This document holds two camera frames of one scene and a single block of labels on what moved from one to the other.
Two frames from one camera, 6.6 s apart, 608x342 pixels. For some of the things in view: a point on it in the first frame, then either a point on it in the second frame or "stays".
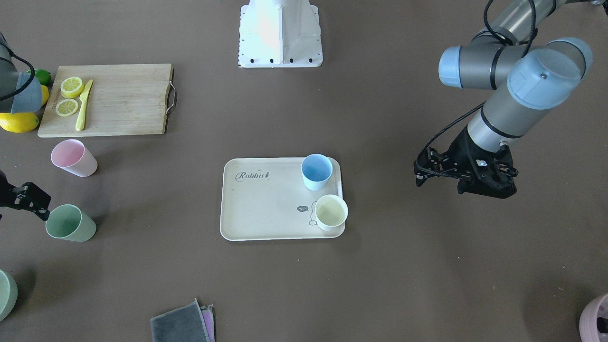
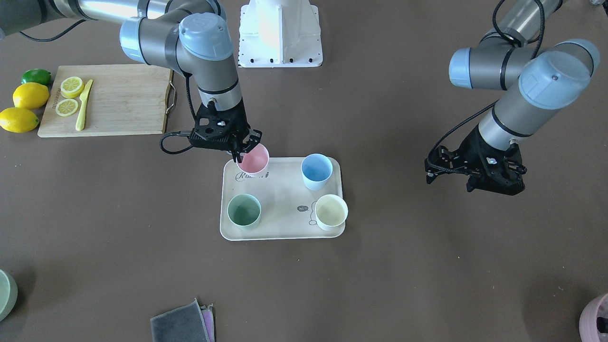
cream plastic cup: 331,211 stays
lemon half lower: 66,107 stays
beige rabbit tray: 264,198 stays
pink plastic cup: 71,155 → 256,161
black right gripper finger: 30,197 → 223,130
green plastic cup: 67,222 → 243,211
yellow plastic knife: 83,99 stays
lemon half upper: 71,87 stays
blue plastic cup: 316,169 stays
